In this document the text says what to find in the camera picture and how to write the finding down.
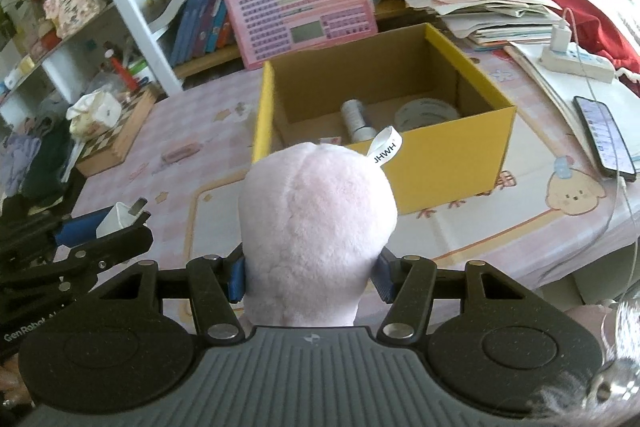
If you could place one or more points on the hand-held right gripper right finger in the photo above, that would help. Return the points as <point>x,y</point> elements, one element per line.
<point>383,279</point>

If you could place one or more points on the checkered wooden box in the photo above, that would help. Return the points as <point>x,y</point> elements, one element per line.
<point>120,132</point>

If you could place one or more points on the grey staple box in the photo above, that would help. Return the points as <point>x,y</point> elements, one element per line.
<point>330,141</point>

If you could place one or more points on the white plugged charger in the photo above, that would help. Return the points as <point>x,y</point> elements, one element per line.
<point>561,37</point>

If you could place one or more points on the floral fabric bag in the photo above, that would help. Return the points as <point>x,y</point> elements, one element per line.
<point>72,2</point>

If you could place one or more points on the white cylindrical bottle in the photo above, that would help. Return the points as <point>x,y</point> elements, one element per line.
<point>356,117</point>

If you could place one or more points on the pink learning board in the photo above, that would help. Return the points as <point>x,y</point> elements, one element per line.
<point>300,7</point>

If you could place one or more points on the yellow cardboard box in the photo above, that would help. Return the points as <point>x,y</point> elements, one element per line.
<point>450,162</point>

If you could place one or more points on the pink plush toy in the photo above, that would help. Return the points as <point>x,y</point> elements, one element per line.
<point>315,232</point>

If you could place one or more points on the red cloth bag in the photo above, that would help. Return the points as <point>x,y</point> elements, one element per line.
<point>590,22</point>

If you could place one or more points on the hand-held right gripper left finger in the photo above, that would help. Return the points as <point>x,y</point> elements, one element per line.
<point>237,279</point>

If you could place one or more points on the stack of papers and books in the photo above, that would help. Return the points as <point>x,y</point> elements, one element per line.
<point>480,2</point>

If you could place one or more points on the white power strip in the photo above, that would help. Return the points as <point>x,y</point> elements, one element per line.
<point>575,64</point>

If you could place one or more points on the black smartphone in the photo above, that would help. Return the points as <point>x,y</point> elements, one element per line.
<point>605,137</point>

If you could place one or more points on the white wooden shelf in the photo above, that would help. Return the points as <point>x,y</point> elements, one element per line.
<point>135,7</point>

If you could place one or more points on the tissue pack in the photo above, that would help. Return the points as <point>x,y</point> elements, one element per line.
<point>95,112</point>

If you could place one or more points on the row of blue books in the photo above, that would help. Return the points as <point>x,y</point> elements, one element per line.
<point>205,22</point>

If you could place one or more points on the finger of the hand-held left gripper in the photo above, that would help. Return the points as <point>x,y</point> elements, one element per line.
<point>110,252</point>
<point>75,228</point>

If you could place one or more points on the dark cloth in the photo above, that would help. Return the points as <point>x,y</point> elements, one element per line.
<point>45,167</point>

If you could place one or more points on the white jar green label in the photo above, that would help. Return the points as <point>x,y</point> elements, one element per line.
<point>141,74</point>

